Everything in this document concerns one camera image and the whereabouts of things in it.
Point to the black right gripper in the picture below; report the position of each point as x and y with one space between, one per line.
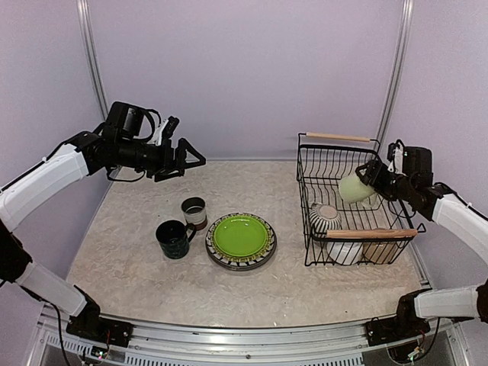
377 177

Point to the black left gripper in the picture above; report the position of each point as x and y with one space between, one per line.
167 165

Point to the light green cup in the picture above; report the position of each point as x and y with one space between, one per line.
353 190

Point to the brown white small bowl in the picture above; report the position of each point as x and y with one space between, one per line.
194 210

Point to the striped black white cup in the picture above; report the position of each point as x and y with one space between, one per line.
324 217

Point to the dark green mug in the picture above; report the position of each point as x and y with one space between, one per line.
174 238

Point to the white plate dark stripes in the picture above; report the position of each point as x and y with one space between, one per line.
274 240

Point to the lime green plate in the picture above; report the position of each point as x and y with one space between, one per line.
240 236

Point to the grey reindeer plate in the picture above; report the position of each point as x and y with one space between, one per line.
241 266

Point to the yellow green woven plate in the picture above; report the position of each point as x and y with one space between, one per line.
268 244

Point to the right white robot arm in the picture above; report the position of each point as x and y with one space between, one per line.
443 206

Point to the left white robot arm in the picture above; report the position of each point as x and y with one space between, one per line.
74 159

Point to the clear glass cup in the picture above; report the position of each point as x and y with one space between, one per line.
372 203

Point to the beige cup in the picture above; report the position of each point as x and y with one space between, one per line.
379 253

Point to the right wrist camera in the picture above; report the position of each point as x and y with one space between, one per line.
412 161

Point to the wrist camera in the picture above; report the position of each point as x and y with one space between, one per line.
412 161
125 120

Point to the black wire dish rack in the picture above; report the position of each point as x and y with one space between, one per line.
320 167

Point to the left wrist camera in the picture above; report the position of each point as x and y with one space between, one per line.
125 120

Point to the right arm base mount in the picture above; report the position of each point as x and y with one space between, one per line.
387 330

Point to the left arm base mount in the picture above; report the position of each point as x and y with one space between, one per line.
107 331

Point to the aluminium front rail frame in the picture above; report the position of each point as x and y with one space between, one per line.
153 343

